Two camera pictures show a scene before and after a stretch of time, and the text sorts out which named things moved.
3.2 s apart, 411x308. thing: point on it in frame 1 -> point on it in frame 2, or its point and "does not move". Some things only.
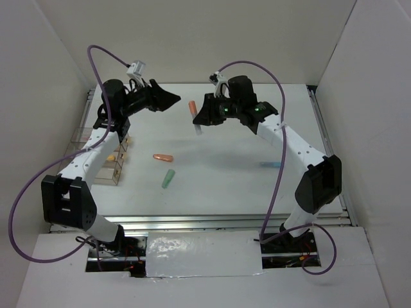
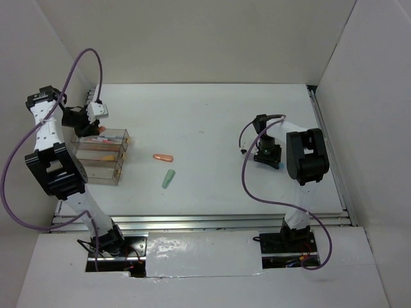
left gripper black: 158,99 -> 89,129
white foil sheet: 207,253 does not move
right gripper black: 207,115 -> 273,160
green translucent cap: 169,176 does not move
